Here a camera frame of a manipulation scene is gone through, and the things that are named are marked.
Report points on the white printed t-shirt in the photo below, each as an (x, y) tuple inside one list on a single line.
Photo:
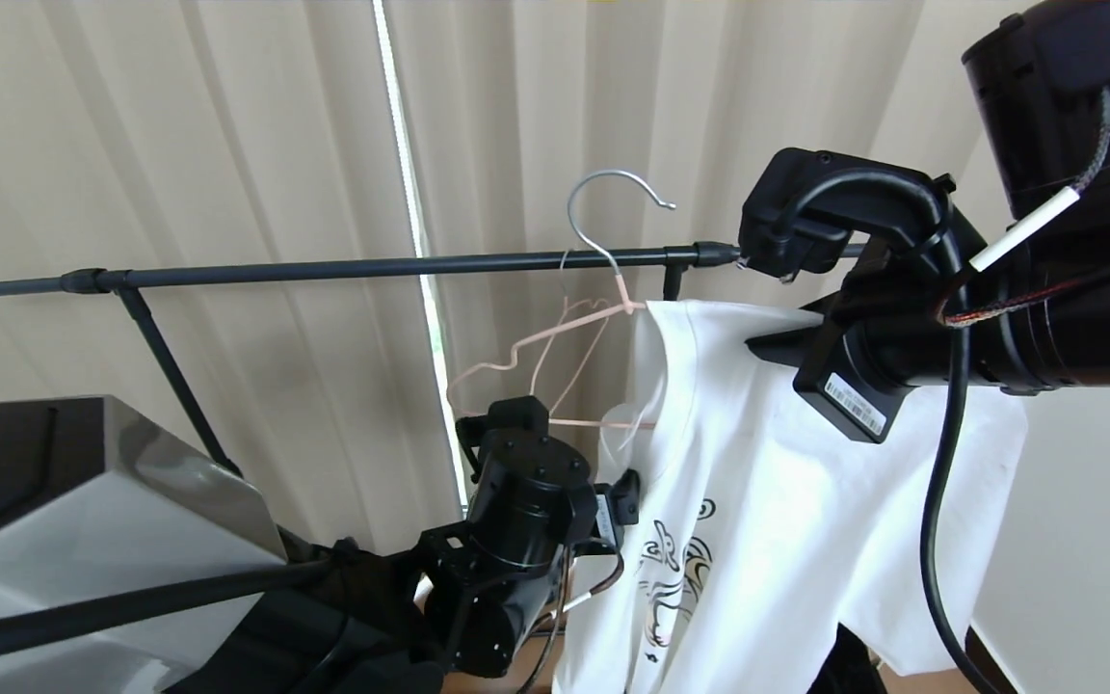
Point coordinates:
[(767, 540)]

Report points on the black clothes rack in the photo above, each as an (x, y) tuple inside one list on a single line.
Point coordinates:
[(324, 270)]

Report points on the beige curtain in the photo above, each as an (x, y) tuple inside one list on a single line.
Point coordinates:
[(227, 145)]

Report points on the black shorts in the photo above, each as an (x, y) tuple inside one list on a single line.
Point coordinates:
[(849, 670)]

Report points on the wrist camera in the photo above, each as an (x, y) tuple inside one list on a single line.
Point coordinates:
[(786, 222), (507, 419)]

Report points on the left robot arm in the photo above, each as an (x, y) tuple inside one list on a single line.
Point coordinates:
[(83, 501)]

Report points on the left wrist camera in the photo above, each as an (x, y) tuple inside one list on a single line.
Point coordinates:
[(507, 419)]

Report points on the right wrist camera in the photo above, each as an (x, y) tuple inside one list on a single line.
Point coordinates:
[(786, 222)]

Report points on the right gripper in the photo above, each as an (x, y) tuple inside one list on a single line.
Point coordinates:
[(1046, 308)]

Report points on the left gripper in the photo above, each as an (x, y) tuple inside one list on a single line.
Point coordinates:
[(618, 516)]

